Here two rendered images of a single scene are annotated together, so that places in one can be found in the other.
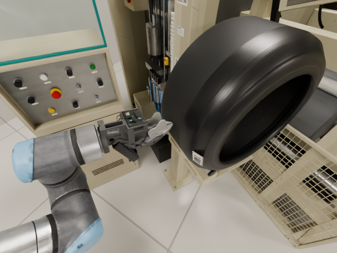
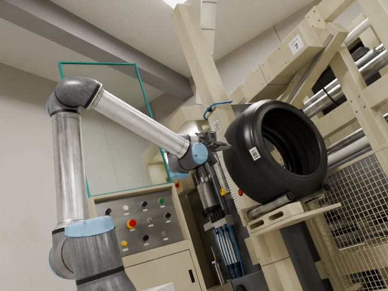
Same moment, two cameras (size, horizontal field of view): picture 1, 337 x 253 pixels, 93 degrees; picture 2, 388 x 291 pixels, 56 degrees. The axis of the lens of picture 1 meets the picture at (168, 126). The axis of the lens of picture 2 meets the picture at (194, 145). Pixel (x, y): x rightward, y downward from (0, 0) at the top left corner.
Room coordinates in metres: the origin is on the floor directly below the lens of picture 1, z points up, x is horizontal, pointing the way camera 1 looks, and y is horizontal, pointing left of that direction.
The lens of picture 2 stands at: (-1.44, 0.37, 0.69)
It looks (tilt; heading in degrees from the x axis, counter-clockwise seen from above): 19 degrees up; 354
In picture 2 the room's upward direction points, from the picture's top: 19 degrees counter-clockwise
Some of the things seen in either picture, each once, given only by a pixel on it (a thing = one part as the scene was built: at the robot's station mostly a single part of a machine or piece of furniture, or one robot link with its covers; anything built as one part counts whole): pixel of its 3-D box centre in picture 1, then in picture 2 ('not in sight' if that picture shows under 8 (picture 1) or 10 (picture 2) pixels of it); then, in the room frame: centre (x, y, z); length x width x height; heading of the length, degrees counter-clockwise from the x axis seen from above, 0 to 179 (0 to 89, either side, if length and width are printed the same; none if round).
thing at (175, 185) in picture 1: (178, 174); not in sight; (0.79, -0.11, 0.01); 0.27 x 0.27 x 0.02; 28
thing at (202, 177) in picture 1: (190, 152); (273, 218); (0.51, -0.12, 0.84); 0.36 x 0.09 x 0.06; 28
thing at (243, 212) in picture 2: not in sight; (268, 211); (0.73, -0.16, 0.90); 0.40 x 0.03 x 0.10; 118
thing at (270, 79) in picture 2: not in sight; (284, 68); (0.60, -0.57, 1.71); 0.61 x 0.25 x 0.15; 28
